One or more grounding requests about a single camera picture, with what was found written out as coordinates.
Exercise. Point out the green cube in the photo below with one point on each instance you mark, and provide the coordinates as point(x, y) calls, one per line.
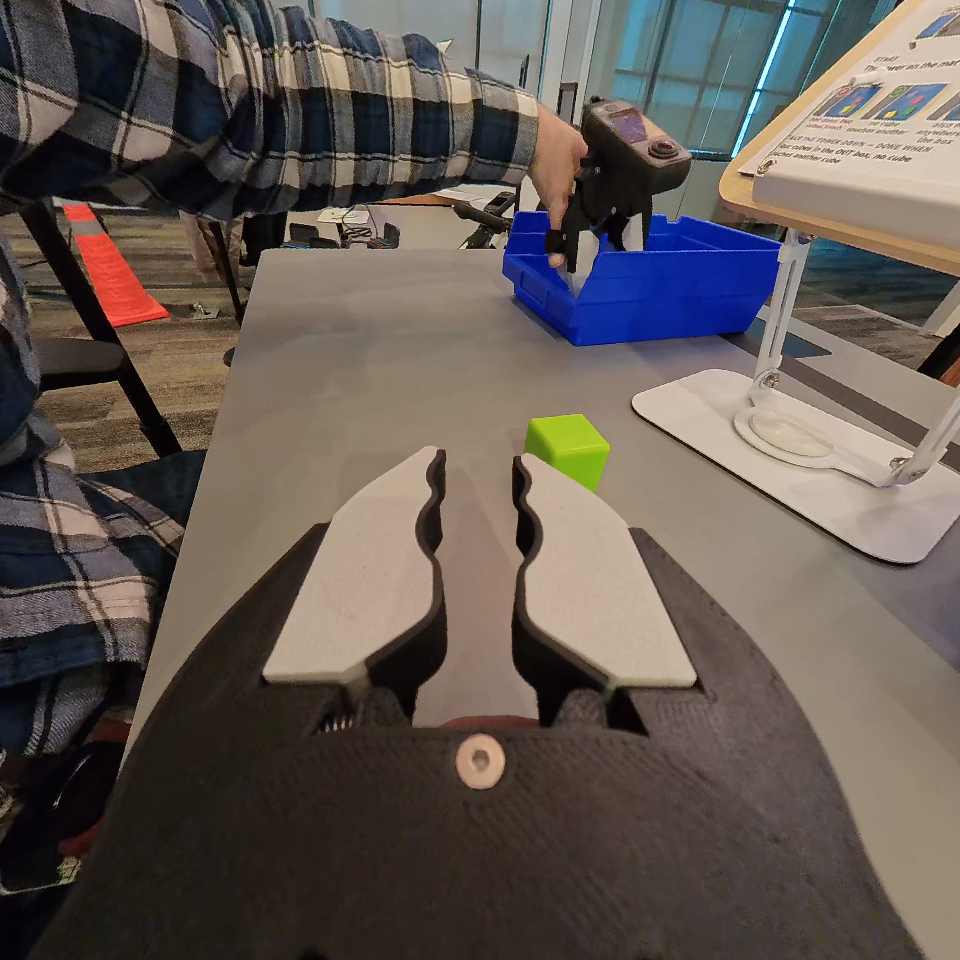
point(570, 450)

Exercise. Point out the white stand with wooden board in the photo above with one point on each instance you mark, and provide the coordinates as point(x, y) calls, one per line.
point(690, 420)

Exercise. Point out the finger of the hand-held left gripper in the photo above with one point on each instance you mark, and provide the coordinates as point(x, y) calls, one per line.
point(637, 232)
point(581, 277)

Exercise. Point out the orange traffic cone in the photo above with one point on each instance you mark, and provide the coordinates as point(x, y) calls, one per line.
point(112, 277)

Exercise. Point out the grey table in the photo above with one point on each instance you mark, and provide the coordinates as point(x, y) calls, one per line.
point(427, 229)

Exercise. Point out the grey desk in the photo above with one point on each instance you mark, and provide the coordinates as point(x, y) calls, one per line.
point(375, 360)

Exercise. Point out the blue plastic bin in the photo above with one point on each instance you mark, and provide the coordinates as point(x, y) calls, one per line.
point(675, 300)

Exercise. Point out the person's plaid shirt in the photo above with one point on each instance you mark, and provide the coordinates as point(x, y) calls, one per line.
point(75, 585)

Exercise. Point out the black and red bag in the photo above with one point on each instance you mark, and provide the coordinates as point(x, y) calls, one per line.
point(60, 810)

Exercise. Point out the person's left hand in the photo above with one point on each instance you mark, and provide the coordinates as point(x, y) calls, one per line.
point(559, 157)

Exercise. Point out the black chair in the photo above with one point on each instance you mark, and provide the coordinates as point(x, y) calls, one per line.
point(82, 360)

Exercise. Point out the printed instruction sheet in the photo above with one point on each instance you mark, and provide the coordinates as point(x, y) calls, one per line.
point(825, 127)

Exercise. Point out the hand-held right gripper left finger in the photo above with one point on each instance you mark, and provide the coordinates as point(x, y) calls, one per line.
point(360, 592)

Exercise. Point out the black and white camera rig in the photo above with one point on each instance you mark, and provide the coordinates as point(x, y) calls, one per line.
point(480, 217)

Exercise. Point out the person's left forearm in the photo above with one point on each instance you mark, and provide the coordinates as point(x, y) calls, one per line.
point(420, 127)

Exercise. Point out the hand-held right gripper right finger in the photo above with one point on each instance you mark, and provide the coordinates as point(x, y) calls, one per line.
point(600, 592)

